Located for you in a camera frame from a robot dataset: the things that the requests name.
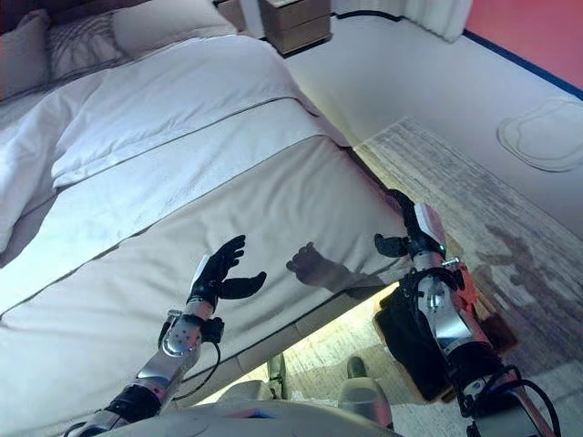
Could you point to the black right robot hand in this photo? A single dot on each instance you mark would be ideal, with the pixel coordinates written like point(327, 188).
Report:
point(423, 232)

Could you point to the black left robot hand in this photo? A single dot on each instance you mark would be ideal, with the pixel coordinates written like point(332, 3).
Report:
point(209, 277)

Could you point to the red garment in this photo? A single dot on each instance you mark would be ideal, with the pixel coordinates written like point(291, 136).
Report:
point(468, 296)

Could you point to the black garment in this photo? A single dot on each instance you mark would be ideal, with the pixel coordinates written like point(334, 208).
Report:
point(405, 341)

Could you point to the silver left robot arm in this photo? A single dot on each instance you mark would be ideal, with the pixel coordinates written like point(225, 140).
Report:
point(180, 337)

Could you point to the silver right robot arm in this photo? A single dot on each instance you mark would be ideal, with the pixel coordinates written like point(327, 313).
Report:
point(455, 328)

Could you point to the bed with beige cover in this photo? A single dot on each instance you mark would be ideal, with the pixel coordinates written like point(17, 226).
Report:
point(136, 296)

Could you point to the grey striped rug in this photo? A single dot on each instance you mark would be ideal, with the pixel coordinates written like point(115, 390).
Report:
point(455, 182)

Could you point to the grey robot torso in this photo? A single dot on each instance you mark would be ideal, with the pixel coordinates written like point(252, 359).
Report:
point(273, 423)

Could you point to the silver right robot leg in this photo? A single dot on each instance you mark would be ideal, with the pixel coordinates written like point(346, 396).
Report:
point(364, 396)

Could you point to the white duvet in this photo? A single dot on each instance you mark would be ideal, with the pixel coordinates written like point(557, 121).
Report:
point(159, 91)

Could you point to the white curtain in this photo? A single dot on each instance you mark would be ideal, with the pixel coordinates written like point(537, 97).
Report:
point(437, 18)

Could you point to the brown wooden nightstand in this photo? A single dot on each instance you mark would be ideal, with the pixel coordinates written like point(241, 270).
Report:
point(296, 23)

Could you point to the white pillow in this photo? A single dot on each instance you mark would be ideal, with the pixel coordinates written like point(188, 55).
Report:
point(173, 23)

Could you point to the patterned throw pillow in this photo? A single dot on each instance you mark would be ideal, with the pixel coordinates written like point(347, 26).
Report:
point(82, 50)

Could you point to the plain taupe pillow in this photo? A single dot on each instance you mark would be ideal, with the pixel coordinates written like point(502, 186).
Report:
point(23, 54)

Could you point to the padded grey headboard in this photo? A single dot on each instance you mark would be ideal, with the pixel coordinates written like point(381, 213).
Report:
point(82, 7)

